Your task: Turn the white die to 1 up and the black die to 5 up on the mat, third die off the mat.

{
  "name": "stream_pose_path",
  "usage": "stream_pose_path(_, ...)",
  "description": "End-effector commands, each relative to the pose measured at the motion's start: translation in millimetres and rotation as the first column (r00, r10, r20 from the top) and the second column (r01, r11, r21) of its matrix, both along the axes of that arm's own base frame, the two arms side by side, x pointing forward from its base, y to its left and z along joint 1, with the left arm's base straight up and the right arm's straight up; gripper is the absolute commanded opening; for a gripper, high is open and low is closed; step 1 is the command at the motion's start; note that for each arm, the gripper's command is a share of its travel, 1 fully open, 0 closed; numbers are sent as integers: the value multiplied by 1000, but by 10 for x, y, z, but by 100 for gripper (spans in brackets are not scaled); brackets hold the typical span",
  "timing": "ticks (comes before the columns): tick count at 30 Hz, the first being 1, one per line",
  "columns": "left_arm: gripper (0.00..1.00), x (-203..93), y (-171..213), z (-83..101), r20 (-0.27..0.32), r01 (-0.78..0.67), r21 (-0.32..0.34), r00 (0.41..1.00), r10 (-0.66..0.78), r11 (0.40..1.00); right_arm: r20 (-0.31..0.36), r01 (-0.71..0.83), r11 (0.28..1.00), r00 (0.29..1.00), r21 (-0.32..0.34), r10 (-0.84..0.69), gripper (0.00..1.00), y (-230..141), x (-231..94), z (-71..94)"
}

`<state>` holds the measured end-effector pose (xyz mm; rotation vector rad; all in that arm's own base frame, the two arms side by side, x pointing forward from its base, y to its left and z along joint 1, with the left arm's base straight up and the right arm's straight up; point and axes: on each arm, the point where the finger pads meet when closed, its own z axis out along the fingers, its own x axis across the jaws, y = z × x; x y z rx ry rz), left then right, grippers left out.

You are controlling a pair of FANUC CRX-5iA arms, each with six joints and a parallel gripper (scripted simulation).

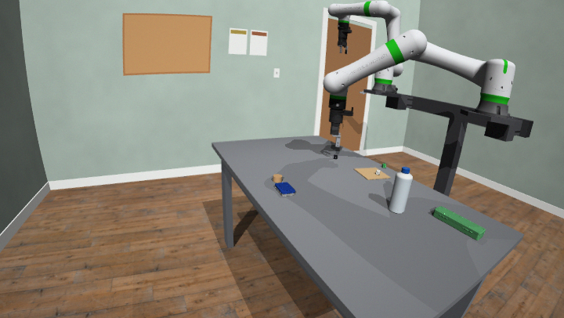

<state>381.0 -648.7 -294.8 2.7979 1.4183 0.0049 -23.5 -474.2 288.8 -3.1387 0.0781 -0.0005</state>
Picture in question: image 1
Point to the tan flat mat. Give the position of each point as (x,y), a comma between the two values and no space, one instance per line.
(370,173)

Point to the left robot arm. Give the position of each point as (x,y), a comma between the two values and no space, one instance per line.
(494,76)

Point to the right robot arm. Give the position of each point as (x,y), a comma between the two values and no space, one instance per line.
(382,79)

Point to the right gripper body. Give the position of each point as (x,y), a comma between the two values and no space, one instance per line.
(344,29)

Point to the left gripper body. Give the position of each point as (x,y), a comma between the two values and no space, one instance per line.
(336,116)

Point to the grey bottle with blue cap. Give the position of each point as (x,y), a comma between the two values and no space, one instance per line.
(400,191)

